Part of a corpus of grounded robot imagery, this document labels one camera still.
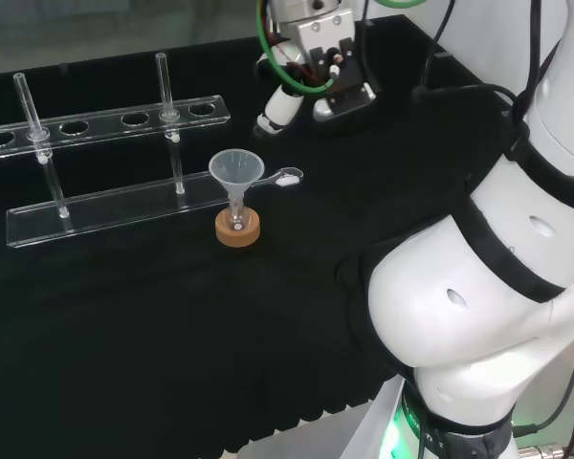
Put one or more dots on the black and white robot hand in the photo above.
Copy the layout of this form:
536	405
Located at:
320	38

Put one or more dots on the clear weighing funnel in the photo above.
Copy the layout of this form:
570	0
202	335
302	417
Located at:
287	178

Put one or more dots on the clear plastic funnel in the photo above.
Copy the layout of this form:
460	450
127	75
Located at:
236	167

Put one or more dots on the clear acrylic funnel stand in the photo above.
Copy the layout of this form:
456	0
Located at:
115	210

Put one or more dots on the clear round-bottom flask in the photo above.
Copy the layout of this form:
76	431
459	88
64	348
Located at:
237	217

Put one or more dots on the black bench cloth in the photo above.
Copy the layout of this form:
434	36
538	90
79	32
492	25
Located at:
172	325

